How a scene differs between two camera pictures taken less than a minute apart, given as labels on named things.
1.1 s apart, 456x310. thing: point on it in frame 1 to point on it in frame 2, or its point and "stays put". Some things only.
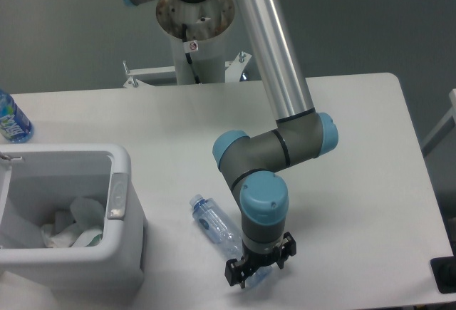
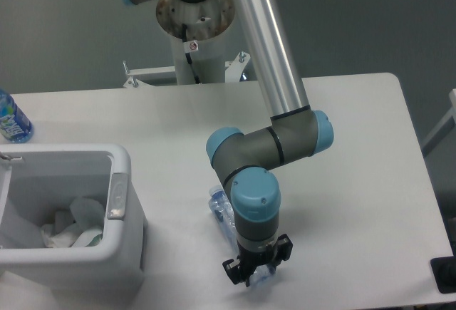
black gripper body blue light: x=254 y=261 stays put
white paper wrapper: x=89 y=214 stays put
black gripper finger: x=235 y=272 stays put
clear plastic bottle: x=226 y=236 to x=222 y=211
